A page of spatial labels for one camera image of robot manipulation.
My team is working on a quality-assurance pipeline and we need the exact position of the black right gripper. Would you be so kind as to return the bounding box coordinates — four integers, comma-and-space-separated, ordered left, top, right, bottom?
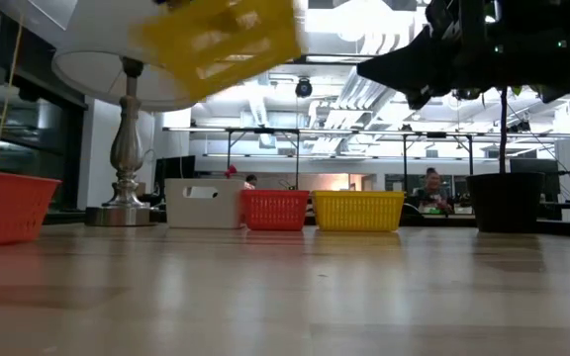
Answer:
357, 0, 502, 111

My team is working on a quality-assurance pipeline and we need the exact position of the yellow plastic basket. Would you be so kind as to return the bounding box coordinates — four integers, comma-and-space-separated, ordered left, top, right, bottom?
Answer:
312, 190, 406, 198
130, 0, 304, 104
313, 194, 405, 232

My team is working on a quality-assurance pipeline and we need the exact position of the red plastic basket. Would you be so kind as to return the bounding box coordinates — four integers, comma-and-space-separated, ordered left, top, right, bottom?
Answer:
239, 189, 311, 197
240, 193, 310, 232
0, 168, 62, 249

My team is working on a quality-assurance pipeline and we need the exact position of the black monitor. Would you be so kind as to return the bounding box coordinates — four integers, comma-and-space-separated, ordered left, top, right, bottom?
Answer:
153, 154, 197, 202
509, 157, 562, 204

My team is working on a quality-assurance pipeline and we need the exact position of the green potted plant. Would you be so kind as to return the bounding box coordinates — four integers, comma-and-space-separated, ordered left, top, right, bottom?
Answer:
455, 0, 570, 233

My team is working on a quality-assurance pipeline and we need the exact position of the white plastic basket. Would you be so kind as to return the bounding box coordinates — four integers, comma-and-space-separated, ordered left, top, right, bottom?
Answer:
164, 177, 247, 230

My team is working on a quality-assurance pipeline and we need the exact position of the white shade table lamp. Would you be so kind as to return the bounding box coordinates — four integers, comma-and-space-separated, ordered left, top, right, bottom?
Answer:
0, 0, 205, 227

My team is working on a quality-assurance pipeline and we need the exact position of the black workstation frame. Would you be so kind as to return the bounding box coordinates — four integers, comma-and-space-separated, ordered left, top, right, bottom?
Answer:
402, 131, 475, 177
225, 127, 301, 192

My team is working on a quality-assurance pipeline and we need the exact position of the black round hanging camera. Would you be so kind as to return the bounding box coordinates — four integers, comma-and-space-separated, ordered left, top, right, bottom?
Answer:
294, 76, 315, 100

